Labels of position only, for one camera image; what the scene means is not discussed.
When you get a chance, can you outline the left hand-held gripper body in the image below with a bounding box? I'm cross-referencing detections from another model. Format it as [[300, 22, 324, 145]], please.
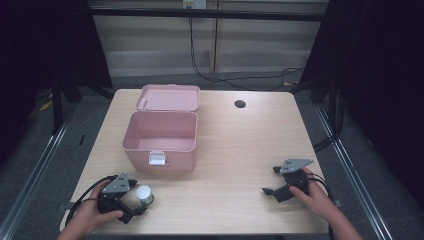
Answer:
[[97, 171, 135, 225]]

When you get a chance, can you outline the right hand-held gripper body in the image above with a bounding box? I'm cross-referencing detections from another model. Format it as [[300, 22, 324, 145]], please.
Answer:
[[273, 158, 315, 204]]

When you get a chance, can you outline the small silver cylindrical can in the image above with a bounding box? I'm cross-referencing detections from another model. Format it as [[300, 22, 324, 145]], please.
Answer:
[[136, 184, 155, 207]]

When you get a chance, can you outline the pink plastic box with lid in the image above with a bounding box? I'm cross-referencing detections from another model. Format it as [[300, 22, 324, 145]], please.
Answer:
[[121, 83, 201, 174]]

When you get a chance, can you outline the person's right hand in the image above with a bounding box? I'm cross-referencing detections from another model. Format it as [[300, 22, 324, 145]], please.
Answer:
[[288, 167, 338, 222]]

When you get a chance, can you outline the person's left hand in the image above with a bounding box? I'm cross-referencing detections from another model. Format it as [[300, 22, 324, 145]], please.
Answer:
[[65, 179, 125, 236]]

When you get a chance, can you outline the black metal stand leg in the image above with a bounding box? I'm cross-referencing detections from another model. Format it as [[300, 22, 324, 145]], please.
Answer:
[[50, 75, 65, 136]]

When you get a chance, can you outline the yellow tape piece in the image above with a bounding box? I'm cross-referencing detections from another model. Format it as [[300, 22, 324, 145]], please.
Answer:
[[38, 99, 54, 113]]

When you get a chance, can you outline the dark curtain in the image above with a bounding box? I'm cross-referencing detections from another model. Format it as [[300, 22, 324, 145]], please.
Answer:
[[289, 0, 424, 209], [0, 0, 114, 168]]

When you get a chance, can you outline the right hand-held gripper black cable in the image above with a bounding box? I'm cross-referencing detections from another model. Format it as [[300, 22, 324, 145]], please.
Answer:
[[307, 172, 336, 240]]

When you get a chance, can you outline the hand-held gripper black cable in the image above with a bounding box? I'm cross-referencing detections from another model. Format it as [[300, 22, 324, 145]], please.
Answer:
[[307, 172, 336, 240], [64, 175, 119, 228]]

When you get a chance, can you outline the left hand-held gripper black cable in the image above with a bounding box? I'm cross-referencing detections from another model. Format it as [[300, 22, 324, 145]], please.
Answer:
[[64, 175, 119, 228]]

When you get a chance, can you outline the aluminium floor rail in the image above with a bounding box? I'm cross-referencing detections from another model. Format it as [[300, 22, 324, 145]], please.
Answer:
[[0, 105, 80, 240], [314, 103, 396, 240]]

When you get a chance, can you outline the long black floor cable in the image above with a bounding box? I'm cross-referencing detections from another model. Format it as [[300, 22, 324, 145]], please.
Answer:
[[188, 17, 305, 92]]

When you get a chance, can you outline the black horizontal frame bar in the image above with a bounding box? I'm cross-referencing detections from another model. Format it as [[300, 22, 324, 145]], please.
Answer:
[[89, 7, 330, 23]]

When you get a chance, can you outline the white wall socket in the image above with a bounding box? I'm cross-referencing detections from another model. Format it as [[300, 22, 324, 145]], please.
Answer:
[[182, 0, 208, 10]]

